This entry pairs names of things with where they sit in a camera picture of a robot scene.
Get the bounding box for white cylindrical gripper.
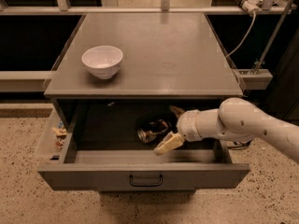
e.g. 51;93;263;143
154;105;221;156

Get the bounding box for crushed orange can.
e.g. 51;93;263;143
137;119;171;144

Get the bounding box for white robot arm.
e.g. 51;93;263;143
154;98;299;163

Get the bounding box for grey open top drawer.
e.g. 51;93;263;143
38;101;250;191

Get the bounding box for grey metal cabinet counter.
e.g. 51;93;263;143
45;13;242;100

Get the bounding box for white ceramic bowl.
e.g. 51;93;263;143
81;46;123;79

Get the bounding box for small colourful items in bin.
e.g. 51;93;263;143
52;121;67;149

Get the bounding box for clear plastic side bin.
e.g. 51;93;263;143
35;110;63;161

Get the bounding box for white power strip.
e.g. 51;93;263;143
235;0;263;16

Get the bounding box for black drawer handle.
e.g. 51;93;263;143
129;175;164;188

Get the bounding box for grey metal rail frame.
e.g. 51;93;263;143
0;0;299;93

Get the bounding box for white power cable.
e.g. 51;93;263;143
224;10;257;60

